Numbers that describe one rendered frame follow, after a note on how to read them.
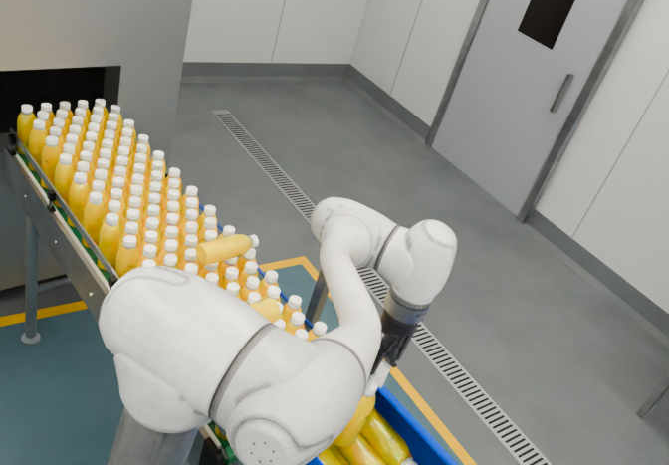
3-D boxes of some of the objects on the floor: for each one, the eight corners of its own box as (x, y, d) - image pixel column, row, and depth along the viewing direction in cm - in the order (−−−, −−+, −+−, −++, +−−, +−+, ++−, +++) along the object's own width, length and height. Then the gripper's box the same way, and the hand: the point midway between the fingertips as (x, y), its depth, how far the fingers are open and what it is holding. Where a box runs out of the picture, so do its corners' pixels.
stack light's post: (261, 472, 269) (328, 274, 210) (256, 464, 271) (320, 266, 212) (269, 467, 271) (336, 271, 213) (263, 460, 274) (329, 264, 215)
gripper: (387, 335, 124) (353, 413, 136) (442, 311, 135) (405, 385, 147) (362, 310, 128) (332, 388, 140) (417, 289, 139) (383, 363, 151)
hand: (373, 376), depth 142 cm, fingers closed on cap, 4 cm apart
